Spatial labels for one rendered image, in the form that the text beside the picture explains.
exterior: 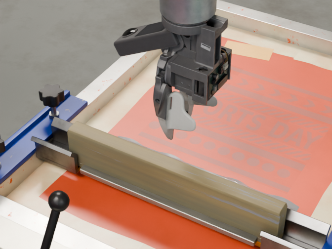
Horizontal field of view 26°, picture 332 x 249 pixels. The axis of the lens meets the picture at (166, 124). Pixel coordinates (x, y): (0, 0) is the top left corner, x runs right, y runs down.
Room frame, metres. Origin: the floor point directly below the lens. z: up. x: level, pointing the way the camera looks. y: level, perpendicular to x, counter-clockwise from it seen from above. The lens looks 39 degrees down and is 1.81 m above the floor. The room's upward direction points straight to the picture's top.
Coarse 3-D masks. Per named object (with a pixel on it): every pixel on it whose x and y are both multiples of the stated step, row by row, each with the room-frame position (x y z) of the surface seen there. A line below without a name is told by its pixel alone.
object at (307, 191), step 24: (288, 72) 1.23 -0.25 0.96; (312, 72) 1.23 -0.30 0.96; (216, 168) 0.93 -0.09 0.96; (312, 168) 0.93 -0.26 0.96; (264, 192) 0.88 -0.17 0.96; (288, 192) 0.88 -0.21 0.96; (312, 192) 0.88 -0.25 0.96; (168, 216) 0.82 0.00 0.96; (168, 240) 0.77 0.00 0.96; (192, 240) 0.77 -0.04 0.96; (216, 240) 0.77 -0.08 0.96
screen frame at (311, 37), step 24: (240, 24) 1.40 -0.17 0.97; (264, 24) 1.37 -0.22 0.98; (288, 24) 1.36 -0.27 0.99; (312, 48) 1.32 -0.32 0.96; (120, 72) 1.18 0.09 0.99; (96, 96) 1.10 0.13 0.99; (72, 120) 1.03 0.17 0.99; (24, 168) 0.91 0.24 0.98; (0, 192) 0.86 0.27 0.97; (24, 216) 0.79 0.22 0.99; (72, 240) 0.74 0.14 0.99; (96, 240) 0.74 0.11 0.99
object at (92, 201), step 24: (264, 72) 1.23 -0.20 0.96; (144, 96) 1.15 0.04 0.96; (120, 120) 1.07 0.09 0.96; (144, 120) 1.07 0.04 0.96; (144, 144) 1.00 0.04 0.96; (48, 192) 0.88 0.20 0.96; (72, 192) 0.88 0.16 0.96; (96, 192) 0.88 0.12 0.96; (120, 192) 0.88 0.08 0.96; (96, 216) 0.82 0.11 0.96; (120, 216) 0.82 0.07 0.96; (144, 216) 0.82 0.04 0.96; (144, 240) 0.77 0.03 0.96
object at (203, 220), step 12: (84, 168) 0.89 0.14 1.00; (108, 180) 0.86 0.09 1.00; (120, 180) 0.86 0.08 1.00; (132, 192) 0.84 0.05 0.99; (144, 192) 0.83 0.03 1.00; (156, 204) 0.81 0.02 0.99; (168, 204) 0.81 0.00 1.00; (192, 216) 0.78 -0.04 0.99; (204, 216) 0.78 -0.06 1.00; (216, 228) 0.76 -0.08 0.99; (228, 228) 0.76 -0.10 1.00; (240, 240) 0.74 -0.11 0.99; (252, 240) 0.73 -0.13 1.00
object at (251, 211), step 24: (72, 144) 0.91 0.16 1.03; (96, 144) 0.89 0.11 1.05; (120, 144) 0.88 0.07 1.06; (96, 168) 0.89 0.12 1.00; (120, 168) 0.86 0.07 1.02; (144, 168) 0.84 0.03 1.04; (168, 168) 0.82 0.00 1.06; (192, 168) 0.82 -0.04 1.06; (168, 192) 0.82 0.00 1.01; (192, 192) 0.80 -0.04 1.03; (216, 192) 0.78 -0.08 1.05; (240, 192) 0.77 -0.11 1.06; (216, 216) 0.77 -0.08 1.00; (240, 216) 0.75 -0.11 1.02; (264, 216) 0.73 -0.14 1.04
